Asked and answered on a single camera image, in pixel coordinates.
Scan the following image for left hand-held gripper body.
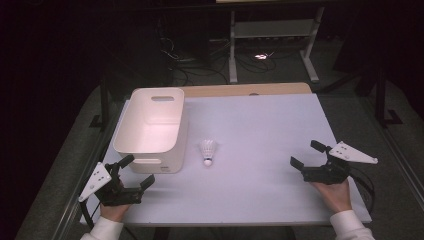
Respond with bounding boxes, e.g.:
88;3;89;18
78;161;144;207

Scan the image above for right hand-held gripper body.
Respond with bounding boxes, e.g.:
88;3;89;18
299;140;379;186

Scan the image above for white plastic storage bin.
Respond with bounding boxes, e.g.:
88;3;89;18
112;87;189;175

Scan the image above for white shuttlecock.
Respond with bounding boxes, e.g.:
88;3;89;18
199;139;218;167

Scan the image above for person's left hand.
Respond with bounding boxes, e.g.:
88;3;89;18
99;203;131;223

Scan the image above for person's right hand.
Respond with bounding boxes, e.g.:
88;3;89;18
309;178;353;214

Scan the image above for white table board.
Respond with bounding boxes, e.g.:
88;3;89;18
79;93;373;228

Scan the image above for black metal stand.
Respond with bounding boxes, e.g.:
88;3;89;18
89;74;112;131
374;68;404;128

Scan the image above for wooden table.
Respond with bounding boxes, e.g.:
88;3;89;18
181;82;313;98

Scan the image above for white metal stand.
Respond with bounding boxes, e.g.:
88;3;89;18
227;5;326;84

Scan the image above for black cable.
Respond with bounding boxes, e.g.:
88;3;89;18
348;165;376;214
79;199;101;230

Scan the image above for tangle of black floor cables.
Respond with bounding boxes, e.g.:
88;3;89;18
156;19;278;86

